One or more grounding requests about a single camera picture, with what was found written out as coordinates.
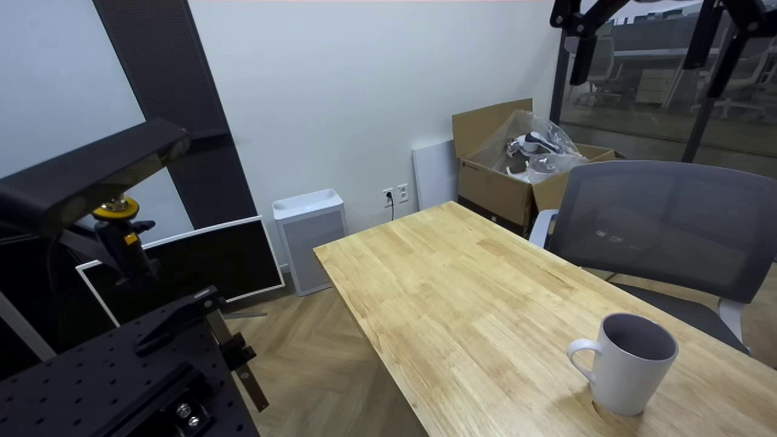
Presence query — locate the brown cardboard box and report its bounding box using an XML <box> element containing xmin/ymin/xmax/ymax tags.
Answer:
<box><xmin>450</xmin><ymin>98</ymin><xmax>618</xmax><ymax>237</ymax></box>

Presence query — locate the white air purifier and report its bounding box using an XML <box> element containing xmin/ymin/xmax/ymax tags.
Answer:
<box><xmin>270</xmin><ymin>187</ymin><xmax>348</xmax><ymax>299</ymax></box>

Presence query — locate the white wall outlet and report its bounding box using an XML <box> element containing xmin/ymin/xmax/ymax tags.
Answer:
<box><xmin>382</xmin><ymin>180</ymin><xmax>412</xmax><ymax>209</ymax></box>

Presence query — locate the grey mesh office chair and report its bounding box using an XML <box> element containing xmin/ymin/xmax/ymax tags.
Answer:
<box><xmin>526</xmin><ymin>158</ymin><xmax>777</xmax><ymax>360</ymax></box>

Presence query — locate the black monitor with white frame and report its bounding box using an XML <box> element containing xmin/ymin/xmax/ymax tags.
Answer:
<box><xmin>74</xmin><ymin>213</ymin><xmax>286</xmax><ymax>329</ymax></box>

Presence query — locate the clear plastic bag with metal parts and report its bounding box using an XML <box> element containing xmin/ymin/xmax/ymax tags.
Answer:
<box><xmin>469</xmin><ymin>110</ymin><xmax>592</xmax><ymax>187</ymax></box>

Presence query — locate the black glass wall post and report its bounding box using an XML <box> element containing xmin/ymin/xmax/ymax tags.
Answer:
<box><xmin>548</xmin><ymin>21</ymin><xmax>577</xmax><ymax>125</ymax></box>

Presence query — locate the white ceramic mug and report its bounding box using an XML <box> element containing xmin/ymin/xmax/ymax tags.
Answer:
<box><xmin>564</xmin><ymin>311</ymin><xmax>679</xmax><ymax>419</ymax></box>

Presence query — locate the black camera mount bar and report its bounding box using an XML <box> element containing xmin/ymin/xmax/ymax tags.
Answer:
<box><xmin>0</xmin><ymin>116</ymin><xmax>193</xmax><ymax>246</ymax></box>

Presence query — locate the black clamp lever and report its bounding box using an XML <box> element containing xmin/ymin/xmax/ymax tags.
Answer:
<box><xmin>132</xmin><ymin>283</ymin><xmax>222</xmax><ymax>360</ymax></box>

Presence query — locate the white flat panel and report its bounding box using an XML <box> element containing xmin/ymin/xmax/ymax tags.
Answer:
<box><xmin>409</xmin><ymin>136</ymin><xmax>462</xmax><ymax>213</ymax></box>

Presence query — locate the black optical breadboard table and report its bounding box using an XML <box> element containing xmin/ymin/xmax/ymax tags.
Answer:
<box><xmin>0</xmin><ymin>286</ymin><xmax>262</xmax><ymax>437</ymax></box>

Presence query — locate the yellow and black knob clamp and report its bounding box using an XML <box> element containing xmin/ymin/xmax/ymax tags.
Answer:
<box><xmin>89</xmin><ymin>195</ymin><xmax>159</xmax><ymax>286</ymax></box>

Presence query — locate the black diagonal beam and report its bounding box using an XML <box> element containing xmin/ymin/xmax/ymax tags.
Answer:
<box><xmin>89</xmin><ymin>0</ymin><xmax>261</xmax><ymax>232</ymax></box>

